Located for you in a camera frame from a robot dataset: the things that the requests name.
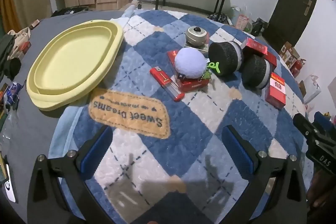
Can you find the green clip keychain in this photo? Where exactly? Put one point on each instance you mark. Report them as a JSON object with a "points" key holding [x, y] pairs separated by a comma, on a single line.
{"points": [[211, 68]]}

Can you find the red fire extinguisher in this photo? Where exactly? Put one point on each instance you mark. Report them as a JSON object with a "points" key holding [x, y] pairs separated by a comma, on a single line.
{"points": [[297, 66]]}

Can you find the cardboard snack box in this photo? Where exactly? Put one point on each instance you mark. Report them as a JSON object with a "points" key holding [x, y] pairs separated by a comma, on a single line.
{"points": [[288, 54]]}

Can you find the pile of clothes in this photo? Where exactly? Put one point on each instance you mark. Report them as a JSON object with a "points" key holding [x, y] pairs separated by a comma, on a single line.
{"points": [[14, 46]]}

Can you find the red cigarette carton back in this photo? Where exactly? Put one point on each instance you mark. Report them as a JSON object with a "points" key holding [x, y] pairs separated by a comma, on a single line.
{"points": [[251, 47]]}

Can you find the white paper bag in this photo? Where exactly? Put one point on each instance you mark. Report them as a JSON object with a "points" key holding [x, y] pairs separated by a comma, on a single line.
{"points": [[312, 88]]}

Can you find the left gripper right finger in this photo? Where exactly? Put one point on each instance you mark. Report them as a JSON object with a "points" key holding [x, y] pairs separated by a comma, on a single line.
{"points": [[287, 200]]}

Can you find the blue checkered plush rug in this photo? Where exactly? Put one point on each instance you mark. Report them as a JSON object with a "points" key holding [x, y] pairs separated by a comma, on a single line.
{"points": [[188, 177]]}

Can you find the small metal pot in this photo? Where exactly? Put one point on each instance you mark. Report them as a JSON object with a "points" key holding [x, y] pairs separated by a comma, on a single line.
{"points": [[196, 36]]}

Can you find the red cigarette pack front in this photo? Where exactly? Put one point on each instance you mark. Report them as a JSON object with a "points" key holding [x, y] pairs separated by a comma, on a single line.
{"points": [[275, 91]]}

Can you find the yellow oval tray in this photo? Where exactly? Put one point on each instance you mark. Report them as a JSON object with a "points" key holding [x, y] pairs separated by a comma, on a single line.
{"points": [[73, 63]]}

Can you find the lavender plush ball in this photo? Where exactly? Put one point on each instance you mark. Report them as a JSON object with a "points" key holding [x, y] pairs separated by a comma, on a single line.
{"points": [[190, 63]]}

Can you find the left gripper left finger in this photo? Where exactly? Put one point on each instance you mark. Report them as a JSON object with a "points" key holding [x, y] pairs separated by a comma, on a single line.
{"points": [[46, 200]]}

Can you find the red box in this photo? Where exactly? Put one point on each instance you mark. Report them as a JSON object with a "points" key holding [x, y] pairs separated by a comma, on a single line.
{"points": [[185, 85]]}

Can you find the dark door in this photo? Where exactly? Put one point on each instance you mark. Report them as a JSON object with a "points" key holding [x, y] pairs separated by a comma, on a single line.
{"points": [[288, 21]]}

